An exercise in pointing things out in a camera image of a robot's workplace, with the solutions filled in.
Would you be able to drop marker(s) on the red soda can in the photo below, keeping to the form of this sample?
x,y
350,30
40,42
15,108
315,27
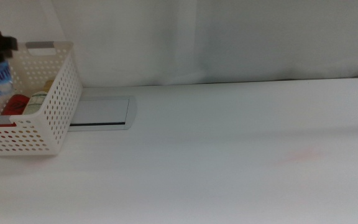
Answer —
x,y
15,105

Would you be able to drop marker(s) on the white fabric backdrop curtain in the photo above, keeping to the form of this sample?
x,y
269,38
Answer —
x,y
197,40

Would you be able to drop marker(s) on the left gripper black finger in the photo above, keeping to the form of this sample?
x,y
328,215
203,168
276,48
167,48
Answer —
x,y
10,44

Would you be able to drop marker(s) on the white perforated plastic basket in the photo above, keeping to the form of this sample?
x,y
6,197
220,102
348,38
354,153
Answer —
x,y
57,124

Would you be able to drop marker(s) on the yellow juice bottle white cap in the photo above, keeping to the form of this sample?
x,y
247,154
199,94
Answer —
x,y
37,101

